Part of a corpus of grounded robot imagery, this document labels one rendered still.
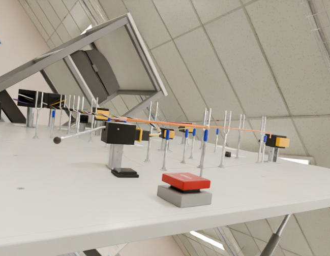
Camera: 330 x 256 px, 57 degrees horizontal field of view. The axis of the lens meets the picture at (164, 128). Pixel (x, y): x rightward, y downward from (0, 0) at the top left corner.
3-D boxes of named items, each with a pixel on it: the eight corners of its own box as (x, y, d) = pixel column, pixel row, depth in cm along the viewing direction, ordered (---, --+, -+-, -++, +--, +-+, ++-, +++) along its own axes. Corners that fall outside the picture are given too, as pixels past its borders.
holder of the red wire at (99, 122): (99, 133, 128) (102, 107, 127) (106, 137, 115) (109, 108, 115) (87, 132, 126) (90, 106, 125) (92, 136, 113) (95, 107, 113)
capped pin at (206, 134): (194, 183, 55) (201, 124, 54) (199, 182, 56) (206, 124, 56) (201, 185, 54) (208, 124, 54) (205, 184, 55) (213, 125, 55)
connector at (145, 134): (121, 137, 62) (122, 127, 62) (142, 138, 65) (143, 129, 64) (127, 139, 59) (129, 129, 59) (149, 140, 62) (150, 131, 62)
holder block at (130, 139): (100, 140, 61) (102, 120, 61) (126, 141, 63) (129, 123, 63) (106, 143, 57) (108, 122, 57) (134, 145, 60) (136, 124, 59)
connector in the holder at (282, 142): (285, 146, 96) (286, 138, 96) (288, 147, 94) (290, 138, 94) (275, 145, 95) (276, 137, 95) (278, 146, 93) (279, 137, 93)
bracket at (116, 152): (105, 165, 62) (108, 140, 62) (116, 165, 63) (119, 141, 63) (112, 170, 58) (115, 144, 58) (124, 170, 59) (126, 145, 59)
